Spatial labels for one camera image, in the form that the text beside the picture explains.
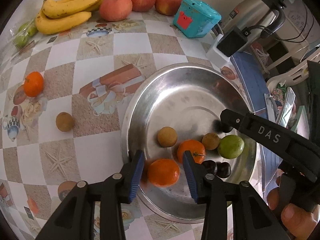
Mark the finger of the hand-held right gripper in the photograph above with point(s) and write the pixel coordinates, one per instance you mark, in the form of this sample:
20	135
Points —
232	118

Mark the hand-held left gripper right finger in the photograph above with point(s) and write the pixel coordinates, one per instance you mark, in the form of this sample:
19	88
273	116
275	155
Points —
190	177

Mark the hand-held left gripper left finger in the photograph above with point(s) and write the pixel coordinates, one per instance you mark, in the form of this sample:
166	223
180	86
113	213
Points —
136	177

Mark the dark plum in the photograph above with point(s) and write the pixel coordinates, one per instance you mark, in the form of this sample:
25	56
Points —
227	129
210	166
224	170

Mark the green round fruit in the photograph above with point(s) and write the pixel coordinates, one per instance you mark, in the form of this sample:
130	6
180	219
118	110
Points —
230	146

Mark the orange tangerine with stem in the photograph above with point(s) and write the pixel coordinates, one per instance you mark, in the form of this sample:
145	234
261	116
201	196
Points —
197	147

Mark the brown round fruit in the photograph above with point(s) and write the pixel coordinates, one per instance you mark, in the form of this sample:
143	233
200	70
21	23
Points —
167	136
65	121
210	141

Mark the steel basin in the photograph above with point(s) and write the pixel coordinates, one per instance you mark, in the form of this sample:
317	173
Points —
175	105

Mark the person's right hand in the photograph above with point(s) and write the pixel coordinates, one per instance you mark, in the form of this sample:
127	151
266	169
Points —
297	217

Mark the white power socket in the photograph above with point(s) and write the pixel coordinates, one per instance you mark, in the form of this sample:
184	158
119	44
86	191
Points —
215	55

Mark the white plastic chair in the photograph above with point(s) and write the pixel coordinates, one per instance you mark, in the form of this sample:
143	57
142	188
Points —
295	72

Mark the teal plastic box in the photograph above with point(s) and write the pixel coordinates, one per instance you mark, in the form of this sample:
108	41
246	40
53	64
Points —
197	17

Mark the steel electric kettle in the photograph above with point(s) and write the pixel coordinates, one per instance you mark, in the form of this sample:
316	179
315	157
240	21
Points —
255	12

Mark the checkered printed tablecloth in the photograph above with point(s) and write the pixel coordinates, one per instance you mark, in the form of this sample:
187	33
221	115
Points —
100	55

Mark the red apple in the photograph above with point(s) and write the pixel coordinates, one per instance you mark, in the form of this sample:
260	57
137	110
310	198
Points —
142	0
168	3

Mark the pink apple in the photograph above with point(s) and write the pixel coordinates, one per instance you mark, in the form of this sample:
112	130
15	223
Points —
115	7

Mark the yellow banana bunch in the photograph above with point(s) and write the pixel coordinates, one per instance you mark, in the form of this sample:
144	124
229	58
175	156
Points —
62	22

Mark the bag of green fruit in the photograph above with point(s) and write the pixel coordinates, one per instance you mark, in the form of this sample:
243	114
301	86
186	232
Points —
21	40

